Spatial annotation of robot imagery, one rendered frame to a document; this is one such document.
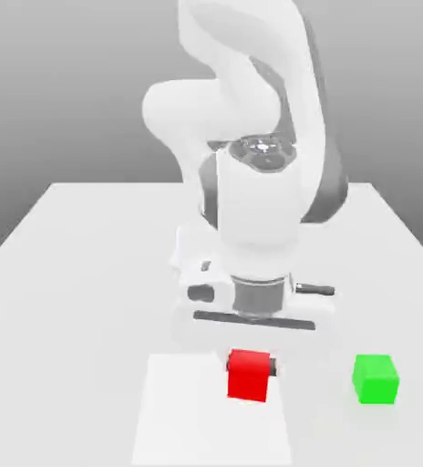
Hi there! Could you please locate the small green cube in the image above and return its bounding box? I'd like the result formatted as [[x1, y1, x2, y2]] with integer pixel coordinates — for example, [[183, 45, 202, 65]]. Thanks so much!
[[351, 353, 400, 405]]

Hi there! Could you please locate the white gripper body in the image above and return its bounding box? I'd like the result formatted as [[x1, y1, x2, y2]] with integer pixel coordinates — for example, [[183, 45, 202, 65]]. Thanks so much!
[[171, 303, 337, 354]]

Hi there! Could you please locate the small red cube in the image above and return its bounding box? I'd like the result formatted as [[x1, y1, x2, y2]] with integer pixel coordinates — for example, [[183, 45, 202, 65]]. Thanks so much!
[[226, 348, 272, 403]]

